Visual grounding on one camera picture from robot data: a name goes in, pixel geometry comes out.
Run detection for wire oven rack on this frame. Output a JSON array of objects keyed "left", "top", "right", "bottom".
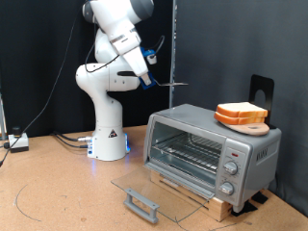
[{"left": 150, "top": 133, "right": 224, "bottom": 174}]

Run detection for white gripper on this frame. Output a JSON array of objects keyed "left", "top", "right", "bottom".
[{"left": 119, "top": 44, "right": 152, "bottom": 87}]

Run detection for black backdrop curtain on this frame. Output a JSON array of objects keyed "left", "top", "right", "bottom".
[{"left": 0, "top": 0, "right": 176, "bottom": 139}]

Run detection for black metal bookend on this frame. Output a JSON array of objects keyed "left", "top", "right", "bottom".
[{"left": 248, "top": 74, "right": 277, "bottom": 130}]

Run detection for dark grey backdrop curtain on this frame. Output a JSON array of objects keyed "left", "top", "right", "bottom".
[{"left": 174, "top": 0, "right": 308, "bottom": 219}]

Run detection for metal stand rod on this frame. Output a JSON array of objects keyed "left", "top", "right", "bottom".
[{"left": 0, "top": 92, "right": 8, "bottom": 141}]

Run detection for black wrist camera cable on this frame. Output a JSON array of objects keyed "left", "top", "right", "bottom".
[{"left": 84, "top": 34, "right": 167, "bottom": 74}]

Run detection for round wooden board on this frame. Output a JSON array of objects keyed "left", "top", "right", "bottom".
[{"left": 220, "top": 121, "right": 270, "bottom": 137}]

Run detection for black foam pad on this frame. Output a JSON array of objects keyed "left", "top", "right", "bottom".
[
  {"left": 250, "top": 191, "right": 269, "bottom": 205},
  {"left": 230, "top": 200, "right": 259, "bottom": 218}
]

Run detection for tall aluminium frame post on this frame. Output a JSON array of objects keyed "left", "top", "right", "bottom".
[{"left": 168, "top": 0, "right": 178, "bottom": 109}]

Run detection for long black hanging cable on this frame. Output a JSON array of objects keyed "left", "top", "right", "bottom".
[{"left": 0, "top": 4, "right": 87, "bottom": 167}]

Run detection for white bread slice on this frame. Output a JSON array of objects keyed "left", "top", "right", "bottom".
[
  {"left": 217, "top": 101, "right": 269, "bottom": 118},
  {"left": 214, "top": 111, "right": 267, "bottom": 126}
]

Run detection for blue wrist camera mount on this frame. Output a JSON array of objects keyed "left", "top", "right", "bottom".
[{"left": 141, "top": 47, "right": 158, "bottom": 65}]

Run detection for silver oven knob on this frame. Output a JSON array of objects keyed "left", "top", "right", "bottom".
[
  {"left": 223, "top": 160, "right": 240, "bottom": 176},
  {"left": 218, "top": 181, "right": 235, "bottom": 196}
]

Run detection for emergency stop button box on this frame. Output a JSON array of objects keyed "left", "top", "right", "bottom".
[{"left": 8, "top": 126, "right": 30, "bottom": 153}]

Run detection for black base cable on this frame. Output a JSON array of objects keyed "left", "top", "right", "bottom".
[
  {"left": 51, "top": 130, "right": 94, "bottom": 144},
  {"left": 55, "top": 135, "right": 90, "bottom": 150}
]

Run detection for silver toaster oven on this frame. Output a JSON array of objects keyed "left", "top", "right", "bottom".
[{"left": 142, "top": 103, "right": 283, "bottom": 214}]

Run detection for slotted wooden block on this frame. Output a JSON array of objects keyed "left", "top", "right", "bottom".
[{"left": 149, "top": 169, "right": 234, "bottom": 222}]

